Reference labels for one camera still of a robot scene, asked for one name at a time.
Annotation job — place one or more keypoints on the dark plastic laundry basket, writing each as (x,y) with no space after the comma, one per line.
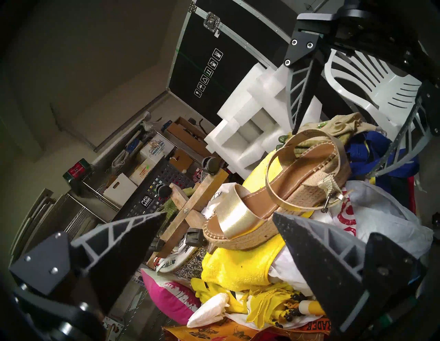
(151,192)

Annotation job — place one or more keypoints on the pink pillow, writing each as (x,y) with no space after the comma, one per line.
(161,292)

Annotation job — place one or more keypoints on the white flat boards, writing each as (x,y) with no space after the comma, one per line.
(34,213)

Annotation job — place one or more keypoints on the Gildan printed cardboard box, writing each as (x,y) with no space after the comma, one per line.
(154,147)

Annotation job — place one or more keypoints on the white storage box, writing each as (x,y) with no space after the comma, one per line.
(120,189)

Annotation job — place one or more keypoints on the blue white patterned tin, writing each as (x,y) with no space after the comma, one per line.
(182,261)

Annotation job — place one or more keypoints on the yellow umbrella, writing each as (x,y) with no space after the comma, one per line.
(268,302)

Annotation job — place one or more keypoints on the beige green work glove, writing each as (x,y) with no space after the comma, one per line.
(343,125)

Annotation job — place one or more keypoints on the white box orange label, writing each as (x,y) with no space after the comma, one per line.
(141,172)

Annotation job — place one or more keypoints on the white plastic bag red print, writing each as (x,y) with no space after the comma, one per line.
(378,213)

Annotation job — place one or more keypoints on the white foam packing block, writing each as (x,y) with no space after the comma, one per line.
(240,137)

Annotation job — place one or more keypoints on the black flight case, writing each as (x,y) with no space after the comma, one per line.
(206,41)

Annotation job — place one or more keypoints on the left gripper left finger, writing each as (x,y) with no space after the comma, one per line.
(113,247)

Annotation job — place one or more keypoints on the wooden cross caster dolly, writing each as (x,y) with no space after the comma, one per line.
(196,202)

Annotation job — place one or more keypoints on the white cloth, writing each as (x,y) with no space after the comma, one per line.
(223,196)

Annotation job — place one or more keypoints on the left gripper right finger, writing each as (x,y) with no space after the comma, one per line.
(326,268)

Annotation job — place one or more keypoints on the brown cardboard box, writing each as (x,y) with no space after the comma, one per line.
(180,160)

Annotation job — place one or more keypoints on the white long pipe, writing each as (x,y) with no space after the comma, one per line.
(123,132)

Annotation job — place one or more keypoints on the green knit glove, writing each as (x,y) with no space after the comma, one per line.
(172,209)

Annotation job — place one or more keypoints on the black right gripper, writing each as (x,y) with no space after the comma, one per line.
(378,24)

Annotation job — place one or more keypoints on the red green carton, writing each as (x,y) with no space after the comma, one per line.
(77,170)

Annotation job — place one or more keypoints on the white plastic chair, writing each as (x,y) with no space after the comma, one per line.
(395,96)

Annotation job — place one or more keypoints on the tan espadrille wedge sandal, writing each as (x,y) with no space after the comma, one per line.
(295,178)

